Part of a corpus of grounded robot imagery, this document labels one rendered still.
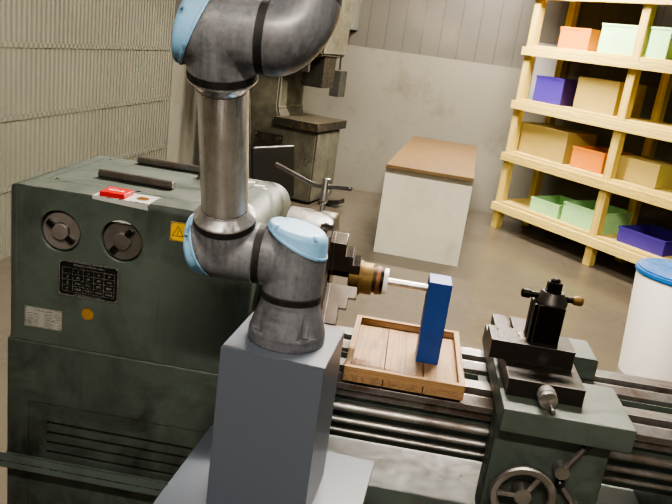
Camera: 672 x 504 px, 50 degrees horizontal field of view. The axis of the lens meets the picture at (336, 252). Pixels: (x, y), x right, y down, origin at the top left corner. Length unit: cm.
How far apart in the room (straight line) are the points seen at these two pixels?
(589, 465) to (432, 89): 675
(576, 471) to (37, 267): 137
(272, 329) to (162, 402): 58
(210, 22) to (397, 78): 722
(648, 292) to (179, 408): 315
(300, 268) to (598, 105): 584
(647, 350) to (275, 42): 368
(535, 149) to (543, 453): 581
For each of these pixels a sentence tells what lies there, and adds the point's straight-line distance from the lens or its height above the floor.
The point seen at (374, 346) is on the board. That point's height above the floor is 88.
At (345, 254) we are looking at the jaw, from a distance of 183.
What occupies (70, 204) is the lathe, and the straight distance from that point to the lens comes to 179.
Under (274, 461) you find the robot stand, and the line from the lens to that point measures 145.
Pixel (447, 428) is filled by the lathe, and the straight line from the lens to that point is 190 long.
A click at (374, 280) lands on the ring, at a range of 188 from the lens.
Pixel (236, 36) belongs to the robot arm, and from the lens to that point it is 113.
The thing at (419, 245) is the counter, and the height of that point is 12.
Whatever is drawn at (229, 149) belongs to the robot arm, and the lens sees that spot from 124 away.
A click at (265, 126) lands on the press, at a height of 71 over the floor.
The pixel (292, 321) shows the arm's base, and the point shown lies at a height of 116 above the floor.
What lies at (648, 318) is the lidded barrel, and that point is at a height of 39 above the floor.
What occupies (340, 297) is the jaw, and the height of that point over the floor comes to 103.
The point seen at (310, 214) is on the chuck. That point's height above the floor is 123.
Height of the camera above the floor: 168
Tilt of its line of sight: 16 degrees down
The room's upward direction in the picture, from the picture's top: 8 degrees clockwise
